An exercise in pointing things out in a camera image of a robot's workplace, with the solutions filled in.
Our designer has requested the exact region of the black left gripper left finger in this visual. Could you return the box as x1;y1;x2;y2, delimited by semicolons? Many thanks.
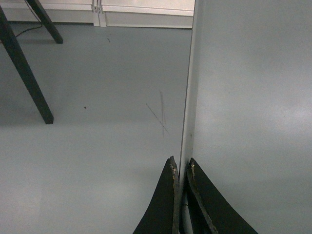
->
134;156;179;234

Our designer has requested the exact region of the grey rectangular tray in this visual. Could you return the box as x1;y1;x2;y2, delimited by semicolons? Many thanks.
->
183;0;312;234

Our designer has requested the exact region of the black table leg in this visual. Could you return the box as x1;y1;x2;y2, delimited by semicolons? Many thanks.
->
0;10;54;124

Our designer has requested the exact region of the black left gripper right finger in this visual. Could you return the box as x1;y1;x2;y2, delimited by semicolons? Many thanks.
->
186;158;257;234

